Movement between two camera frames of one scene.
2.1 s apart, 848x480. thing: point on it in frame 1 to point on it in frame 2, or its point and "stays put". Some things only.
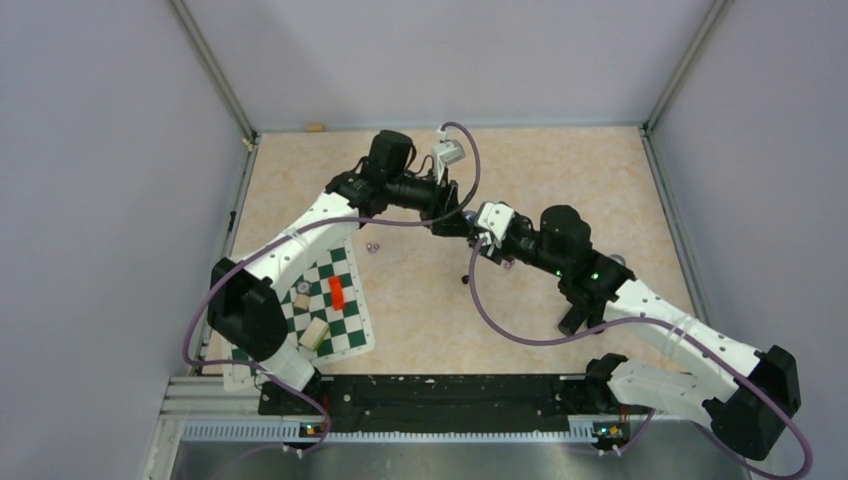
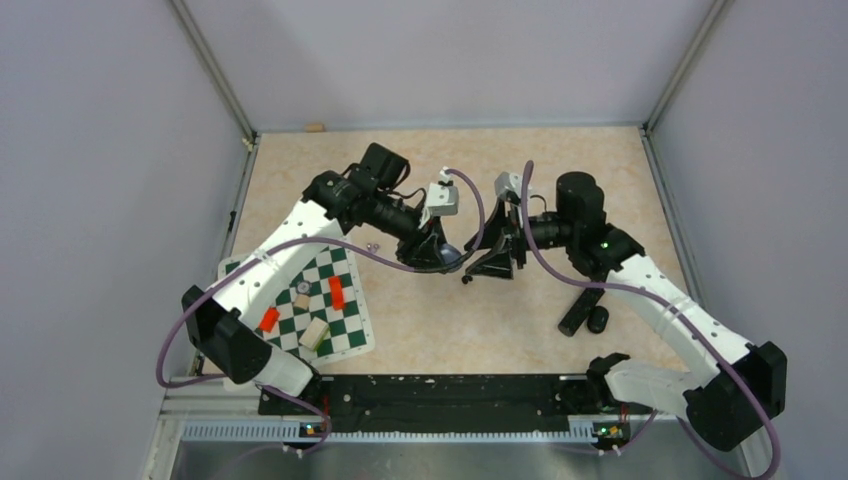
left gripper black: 445,214 to 422,249
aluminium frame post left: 209,59 stays put
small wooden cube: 302,301 stays put
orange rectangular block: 337,292 stays put
